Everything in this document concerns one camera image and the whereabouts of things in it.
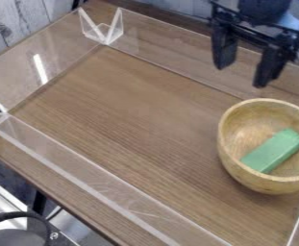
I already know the black table leg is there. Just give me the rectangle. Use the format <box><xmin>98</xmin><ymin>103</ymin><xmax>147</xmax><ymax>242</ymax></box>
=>
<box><xmin>32</xmin><ymin>191</ymin><xmax>48</xmax><ymax>215</ymax></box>

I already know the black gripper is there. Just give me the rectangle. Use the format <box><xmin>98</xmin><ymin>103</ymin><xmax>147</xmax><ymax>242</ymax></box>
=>
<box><xmin>210</xmin><ymin>0</ymin><xmax>299</xmax><ymax>88</ymax></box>

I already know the clear acrylic corner bracket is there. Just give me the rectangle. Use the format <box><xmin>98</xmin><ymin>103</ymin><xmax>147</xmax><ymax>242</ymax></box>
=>
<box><xmin>78</xmin><ymin>8</ymin><xmax>123</xmax><ymax>45</ymax></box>

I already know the green rectangular block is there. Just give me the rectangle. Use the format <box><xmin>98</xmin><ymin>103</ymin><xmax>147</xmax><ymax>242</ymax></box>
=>
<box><xmin>241</xmin><ymin>128</ymin><xmax>299</xmax><ymax>174</ymax></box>

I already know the black cable loop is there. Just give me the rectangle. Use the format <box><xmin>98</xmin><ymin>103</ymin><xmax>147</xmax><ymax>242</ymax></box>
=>
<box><xmin>0</xmin><ymin>210</ymin><xmax>53</xmax><ymax>246</ymax></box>

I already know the black metal base plate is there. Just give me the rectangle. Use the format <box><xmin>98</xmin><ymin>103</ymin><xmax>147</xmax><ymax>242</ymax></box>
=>
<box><xmin>24</xmin><ymin>217</ymin><xmax>82</xmax><ymax>246</ymax></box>

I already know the light wooden bowl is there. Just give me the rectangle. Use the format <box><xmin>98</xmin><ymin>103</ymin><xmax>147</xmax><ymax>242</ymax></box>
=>
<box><xmin>216</xmin><ymin>98</ymin><xmax>299</xmax><ymax>195</ymax></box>

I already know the clear acrylic front wall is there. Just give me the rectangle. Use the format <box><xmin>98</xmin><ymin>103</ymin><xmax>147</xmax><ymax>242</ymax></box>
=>
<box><xmin>0</xmin><ymin>103</ymin><xmax>231</xmax><ymax>246</ymax></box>

